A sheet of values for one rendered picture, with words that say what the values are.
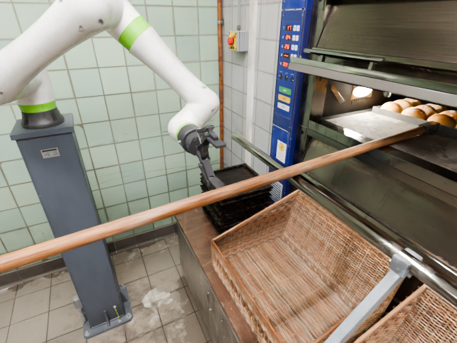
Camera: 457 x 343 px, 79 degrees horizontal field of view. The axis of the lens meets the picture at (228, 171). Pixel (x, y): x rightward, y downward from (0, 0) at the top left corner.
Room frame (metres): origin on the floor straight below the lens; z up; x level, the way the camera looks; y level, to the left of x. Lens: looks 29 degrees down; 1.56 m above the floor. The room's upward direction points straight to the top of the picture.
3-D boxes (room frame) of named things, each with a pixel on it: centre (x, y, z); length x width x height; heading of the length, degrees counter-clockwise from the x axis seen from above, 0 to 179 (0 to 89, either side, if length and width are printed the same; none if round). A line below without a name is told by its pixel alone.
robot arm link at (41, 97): (1.05, 0.74, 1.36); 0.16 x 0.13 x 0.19; 178
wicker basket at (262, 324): (0.77, -0.26, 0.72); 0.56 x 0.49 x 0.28; 28
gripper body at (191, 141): (0.83, 0.09, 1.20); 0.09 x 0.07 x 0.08; 26
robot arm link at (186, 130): (0.90, 0.12, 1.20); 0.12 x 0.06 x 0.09; 116
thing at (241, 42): (1.69, -0.05, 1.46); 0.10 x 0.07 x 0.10; 26
